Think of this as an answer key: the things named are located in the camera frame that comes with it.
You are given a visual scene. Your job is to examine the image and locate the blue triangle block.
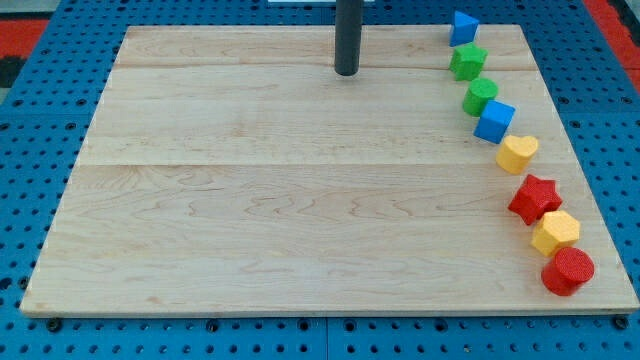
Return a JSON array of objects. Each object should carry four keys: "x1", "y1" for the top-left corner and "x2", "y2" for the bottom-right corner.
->
[{"x1": 449, "y1": 11, "x2": 480, "y2": 47}]

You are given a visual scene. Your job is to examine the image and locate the green cylinder block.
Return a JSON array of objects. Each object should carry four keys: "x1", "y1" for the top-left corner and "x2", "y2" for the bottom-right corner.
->
[{"x1": 462, "y1": 77, "x2": 499, "y2": 117}]

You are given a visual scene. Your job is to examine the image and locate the yellow hexagon block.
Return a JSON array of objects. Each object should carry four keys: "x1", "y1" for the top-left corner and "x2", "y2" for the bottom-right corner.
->
[{"x1": 530, "y1": 210, "x2": 581, "y2": 257}]

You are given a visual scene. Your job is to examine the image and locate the green star block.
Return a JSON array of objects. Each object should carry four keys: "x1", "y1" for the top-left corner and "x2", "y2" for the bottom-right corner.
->
[{"x1": 449, "y1": 42, "x2": 489, "y2": 81}]

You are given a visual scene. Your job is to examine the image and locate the red star block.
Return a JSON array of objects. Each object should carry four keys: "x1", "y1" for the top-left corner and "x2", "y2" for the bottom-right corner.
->
[{"x1": 507, "y1": 174, "x2": 563, "y2": 225}]

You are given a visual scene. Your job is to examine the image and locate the blue cube block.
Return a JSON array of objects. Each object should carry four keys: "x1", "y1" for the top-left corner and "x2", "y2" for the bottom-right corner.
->
[{"x1": 473, "y1": 100, "x2": 515, "y2": 144}]

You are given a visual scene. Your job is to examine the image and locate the yellow heart block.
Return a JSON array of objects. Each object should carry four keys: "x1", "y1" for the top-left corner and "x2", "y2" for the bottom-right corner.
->
[{"x1": 495, "y1": 135, "x2": 539, "y2": 175}]

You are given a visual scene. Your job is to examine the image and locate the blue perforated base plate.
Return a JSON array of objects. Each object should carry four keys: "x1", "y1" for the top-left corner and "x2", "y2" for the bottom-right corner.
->
[{"x1": 1, "y1": 1, "x2": 639, "y2": 359}]

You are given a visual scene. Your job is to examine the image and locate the red cylinder block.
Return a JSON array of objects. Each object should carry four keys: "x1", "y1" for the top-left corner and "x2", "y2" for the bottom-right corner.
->
[{"x1": 541, "y1": 247, "x2": 595, "y2": 296}]

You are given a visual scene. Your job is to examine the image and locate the light wooden board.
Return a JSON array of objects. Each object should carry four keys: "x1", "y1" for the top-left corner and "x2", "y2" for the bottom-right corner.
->
[{"x1": 20, "y1": 25, "x2": 639, "y2": 318}]

